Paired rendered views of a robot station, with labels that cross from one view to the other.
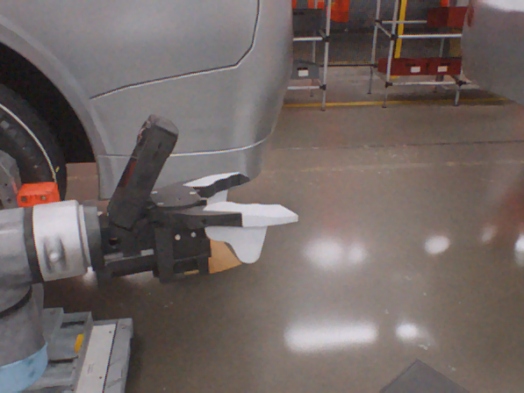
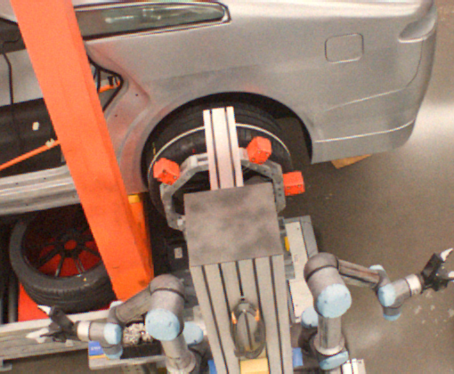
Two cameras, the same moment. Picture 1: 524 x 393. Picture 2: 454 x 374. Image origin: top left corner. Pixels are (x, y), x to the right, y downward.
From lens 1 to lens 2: 283 cm
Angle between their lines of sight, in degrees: 25
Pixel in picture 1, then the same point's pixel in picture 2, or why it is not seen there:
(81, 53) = (312, 94)
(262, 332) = (407, 217)
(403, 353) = not seen: outside the picture
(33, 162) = (287, 162)
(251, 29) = (416, 68)
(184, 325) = (347, 215)
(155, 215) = (436, 278)
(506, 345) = not seen: outside the picture
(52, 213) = (413, 282)
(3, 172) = (279, 177)
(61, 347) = not seen: hidden behind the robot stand
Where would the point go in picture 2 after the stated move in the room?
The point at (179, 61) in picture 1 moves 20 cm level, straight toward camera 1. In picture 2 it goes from (371, 90) to (384, 121)
